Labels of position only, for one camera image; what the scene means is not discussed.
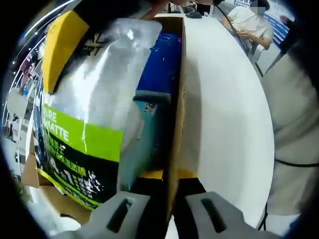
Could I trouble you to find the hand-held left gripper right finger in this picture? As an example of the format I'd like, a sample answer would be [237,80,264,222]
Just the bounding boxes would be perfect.
[174,168,277,239]

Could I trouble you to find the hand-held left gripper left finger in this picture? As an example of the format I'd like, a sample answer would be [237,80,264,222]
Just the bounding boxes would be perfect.
[74,169,179,239]

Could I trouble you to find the light blue wet wipes pack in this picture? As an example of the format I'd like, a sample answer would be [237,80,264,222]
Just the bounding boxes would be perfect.
[119,89,173,192]

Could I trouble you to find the blue tissue pack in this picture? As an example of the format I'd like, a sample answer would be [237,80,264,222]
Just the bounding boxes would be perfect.
[136,31,182,99]

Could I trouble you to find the brown cardboard shoe box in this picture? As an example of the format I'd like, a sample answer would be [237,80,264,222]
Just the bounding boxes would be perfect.
[22,13,188,225]

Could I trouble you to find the person's light trousers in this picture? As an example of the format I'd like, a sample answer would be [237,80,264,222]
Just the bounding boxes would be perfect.
[260,49,319,216]

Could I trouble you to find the person's black shirt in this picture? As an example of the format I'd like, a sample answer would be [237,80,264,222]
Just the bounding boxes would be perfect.
[280,14,319,58]

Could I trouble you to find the black device cable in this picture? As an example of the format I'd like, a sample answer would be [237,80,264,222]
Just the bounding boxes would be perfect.
[274,158,319,168]

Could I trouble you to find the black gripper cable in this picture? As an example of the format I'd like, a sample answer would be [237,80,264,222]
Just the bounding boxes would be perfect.
[215,2,264,77]

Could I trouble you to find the blue wall poster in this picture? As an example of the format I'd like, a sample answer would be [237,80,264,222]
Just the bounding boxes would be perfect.
[264,11,291,44]

